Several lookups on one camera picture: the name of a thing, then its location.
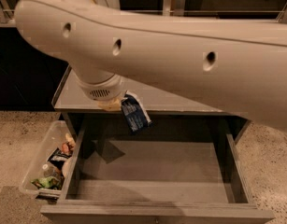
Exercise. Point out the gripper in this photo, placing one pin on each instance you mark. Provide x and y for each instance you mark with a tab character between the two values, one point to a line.
101	91

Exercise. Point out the dark blue rxbar wrapper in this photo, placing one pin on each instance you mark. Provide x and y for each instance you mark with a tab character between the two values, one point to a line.
134	112

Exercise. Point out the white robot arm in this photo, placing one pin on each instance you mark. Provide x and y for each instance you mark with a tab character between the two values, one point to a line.
237	66

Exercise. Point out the grey cabinet counter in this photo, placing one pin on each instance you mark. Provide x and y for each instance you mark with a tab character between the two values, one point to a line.
69	98

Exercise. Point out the grey open top drawer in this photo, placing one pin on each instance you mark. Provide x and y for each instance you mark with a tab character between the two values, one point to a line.
155	180

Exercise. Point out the orange pink snack packet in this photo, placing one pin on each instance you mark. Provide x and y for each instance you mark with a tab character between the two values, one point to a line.
68	146

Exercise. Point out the black snack packet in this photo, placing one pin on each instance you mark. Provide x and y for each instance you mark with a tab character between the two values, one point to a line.
58	158

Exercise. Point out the clear plastic water bottle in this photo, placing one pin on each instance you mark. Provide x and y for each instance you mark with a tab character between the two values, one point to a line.
50	170

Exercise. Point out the clear plastic bin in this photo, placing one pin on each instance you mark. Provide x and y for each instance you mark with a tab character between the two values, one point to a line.
52	140

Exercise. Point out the green snack bag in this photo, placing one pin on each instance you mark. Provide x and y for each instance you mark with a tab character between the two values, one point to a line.
49	182

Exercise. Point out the metal window railing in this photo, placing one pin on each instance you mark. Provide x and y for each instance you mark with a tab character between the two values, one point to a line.
177	0

